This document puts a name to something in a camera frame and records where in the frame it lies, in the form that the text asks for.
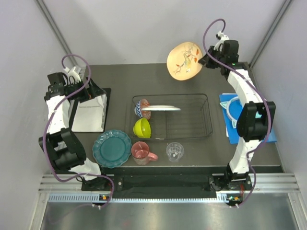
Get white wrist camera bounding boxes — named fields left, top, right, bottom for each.
left=214, top=31, right=229, bottom=51
left=64, top=66, right=82, bottom=84

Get black wire dish rack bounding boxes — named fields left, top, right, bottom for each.
left=128, top=93, right=213, bottom=140

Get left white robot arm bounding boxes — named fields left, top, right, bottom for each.
left=39, top=69, right=109, bottom=190

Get blue folder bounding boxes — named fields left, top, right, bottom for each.
left=222, top=95, right=277, bottom=144

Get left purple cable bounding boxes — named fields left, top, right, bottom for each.
left=43, top=54, right=116, bottom=208

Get purple cable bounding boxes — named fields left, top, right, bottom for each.
left=43, top=54, right=116, bottom=208
left=202, top=19, right=274, bottom=208

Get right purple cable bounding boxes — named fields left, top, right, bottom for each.
left=202, top=19, right=274, bottom=208

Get black clipboard with paper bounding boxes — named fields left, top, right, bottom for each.
left=71, top=88, right=111, bottom=133

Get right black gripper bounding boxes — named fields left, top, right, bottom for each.
left=198, top=46, right=225, bottom=69

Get pink glass mug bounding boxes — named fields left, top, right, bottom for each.
left=131, top=141, right=158, bottom=166

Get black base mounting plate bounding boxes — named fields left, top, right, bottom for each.
left=81, top=166, right=255, bottom=192

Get lime green bowl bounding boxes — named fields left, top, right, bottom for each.
left=133, top=118, right=151, bottom=138

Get white watermelon pattern plate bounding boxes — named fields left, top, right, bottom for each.
left=141, top=105, right=181, bottom=112

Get aluminium rail frame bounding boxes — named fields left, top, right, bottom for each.
left=38, top=173, right=299, bottom=193

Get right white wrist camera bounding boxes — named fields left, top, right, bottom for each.
left=214, top=31, right=229, bottom=51

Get teal cat ear headphones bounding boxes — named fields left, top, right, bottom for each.
left=219, top=95, right=262, bottom=128

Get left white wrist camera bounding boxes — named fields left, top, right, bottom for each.
left=64, top=66, right=82, bottom=84

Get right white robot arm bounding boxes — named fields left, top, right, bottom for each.
left=198, top=39, right=276, bottom=190

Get blue red patterned bowl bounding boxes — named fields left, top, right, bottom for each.
left=134, top=99, right=151, bottom=120

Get clear drinking glass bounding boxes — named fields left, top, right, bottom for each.
left=166, top=142, right=184, bottom=162

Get grey slotted cable duct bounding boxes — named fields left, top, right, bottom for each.
left=48, top=193, right=230, bottom=204

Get teal scalloped plate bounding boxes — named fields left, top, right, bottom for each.
left=92, top=130, right=132, bottom=169

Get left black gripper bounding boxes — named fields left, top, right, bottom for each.
left=68, top=75, right=106, bottom=103

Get peach bird pattern plate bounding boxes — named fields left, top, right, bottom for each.
left=166, top=42, right=203, bottom=81

